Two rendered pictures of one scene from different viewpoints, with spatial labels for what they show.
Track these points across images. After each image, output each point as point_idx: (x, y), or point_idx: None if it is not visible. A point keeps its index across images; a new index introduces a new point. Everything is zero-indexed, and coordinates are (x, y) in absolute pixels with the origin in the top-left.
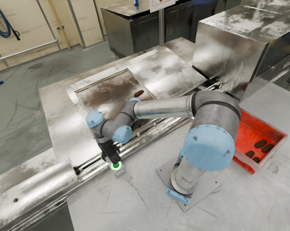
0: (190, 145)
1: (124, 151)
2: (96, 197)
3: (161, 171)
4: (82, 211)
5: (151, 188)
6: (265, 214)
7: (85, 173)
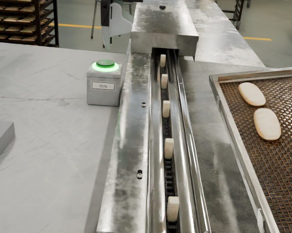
0: None
1: (134, 101)
2: None
3: None
4: (88, 57)
5: None
6: None
7: (145, 58)
